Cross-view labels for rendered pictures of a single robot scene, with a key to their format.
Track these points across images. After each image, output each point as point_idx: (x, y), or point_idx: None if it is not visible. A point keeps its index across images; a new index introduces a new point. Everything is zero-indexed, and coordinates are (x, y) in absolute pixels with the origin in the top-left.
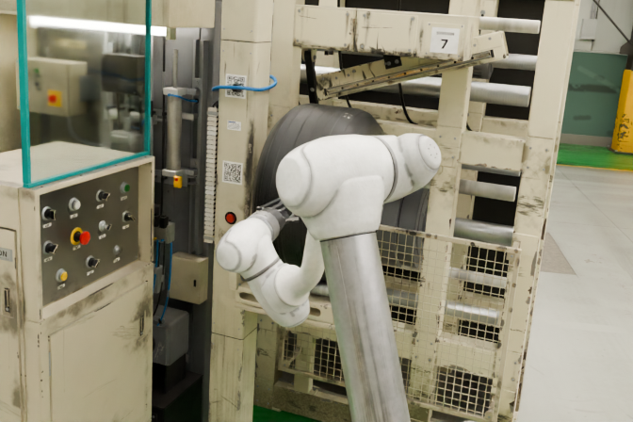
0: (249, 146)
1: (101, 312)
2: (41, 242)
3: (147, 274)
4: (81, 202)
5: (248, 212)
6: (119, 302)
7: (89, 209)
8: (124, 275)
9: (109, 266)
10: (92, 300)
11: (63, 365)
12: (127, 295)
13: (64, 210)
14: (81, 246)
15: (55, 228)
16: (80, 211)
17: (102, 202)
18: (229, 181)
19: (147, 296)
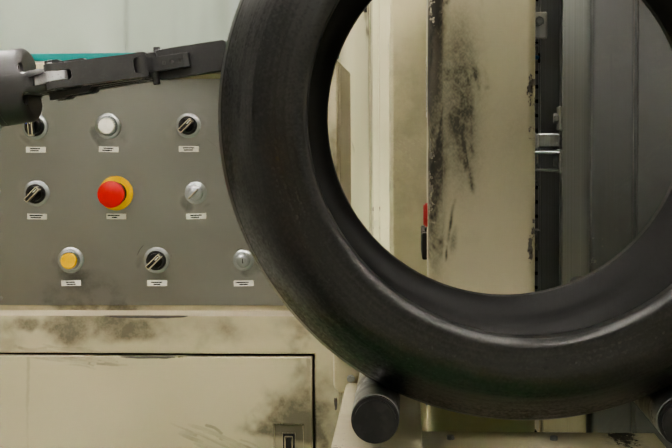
0: (428, 4)
1: (141, 365)
2: (21, 179)
3: (312, 339)
4: (131, 128)
5: (432, 193)
6: (202, 367)
7: (153, 147)
8: (233, 315)
9: (220, 289)
10: (118, 329)
11: (27, 430)
12: (232, 361)
13: (82, 132)
14: (130, 218)
15: (56, 161)
16: (128, 145)
17: (195, 142)
18: (426, 112)
19: (309, 392)
